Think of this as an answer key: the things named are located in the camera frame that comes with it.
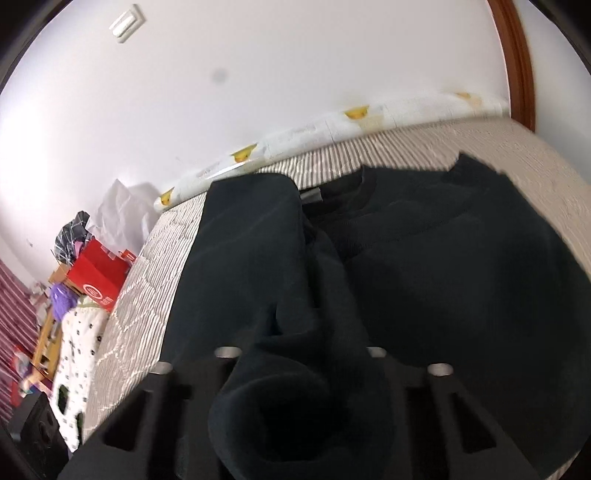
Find plaid cloth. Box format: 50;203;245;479
53;211;94;266

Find red paper bag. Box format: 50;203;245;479
66;239;136;312

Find wooden furniture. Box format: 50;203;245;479
32;264;75;380

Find brown wooden door frame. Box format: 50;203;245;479
488;0;536;132

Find black sweatshirt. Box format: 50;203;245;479
161;154;590;479

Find purple bag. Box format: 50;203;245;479
49;283;78;321

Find white wall switch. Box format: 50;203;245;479
109;4;145;43

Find white duck-print sheet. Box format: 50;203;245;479
153;92;510;214

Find white plastic bag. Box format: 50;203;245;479
86;180;159;257

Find striped mattress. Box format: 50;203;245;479
82;118;590;439

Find polka dot white fabric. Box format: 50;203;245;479
49;302;109;453

